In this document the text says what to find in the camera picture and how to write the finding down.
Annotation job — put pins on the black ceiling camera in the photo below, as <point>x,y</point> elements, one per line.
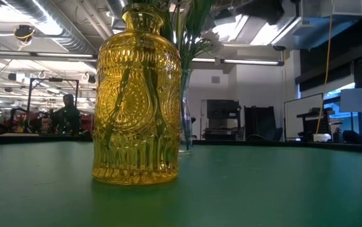
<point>24,32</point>

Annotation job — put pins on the green table mat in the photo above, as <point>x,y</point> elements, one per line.
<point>231,189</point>

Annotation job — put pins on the ceiling light tube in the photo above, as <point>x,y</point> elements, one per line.
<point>250,62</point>
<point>55,54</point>

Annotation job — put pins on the silver spiral duct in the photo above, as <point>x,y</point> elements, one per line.
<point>67,41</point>

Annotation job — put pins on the person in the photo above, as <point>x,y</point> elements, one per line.
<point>69,115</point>

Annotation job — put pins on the black panel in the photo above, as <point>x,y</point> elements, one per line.
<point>260,123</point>

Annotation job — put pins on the yellow embossed glass vase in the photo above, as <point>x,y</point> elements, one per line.
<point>137,151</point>

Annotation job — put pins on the clear glass vase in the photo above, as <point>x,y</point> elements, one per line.
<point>187,126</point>

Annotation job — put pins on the black metal station frame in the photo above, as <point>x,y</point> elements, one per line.
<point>29,104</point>

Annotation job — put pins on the black cabinet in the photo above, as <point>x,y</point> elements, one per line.
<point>223,108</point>

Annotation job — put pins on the purple flower bunch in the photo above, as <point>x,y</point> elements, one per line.
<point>152,94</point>

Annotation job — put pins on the grey rectangular duct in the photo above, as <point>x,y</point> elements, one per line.
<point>294,34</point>

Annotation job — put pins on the white rounded object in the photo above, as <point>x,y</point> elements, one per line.
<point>321,137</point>

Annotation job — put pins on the whiteboard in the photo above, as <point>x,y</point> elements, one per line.
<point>301,116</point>

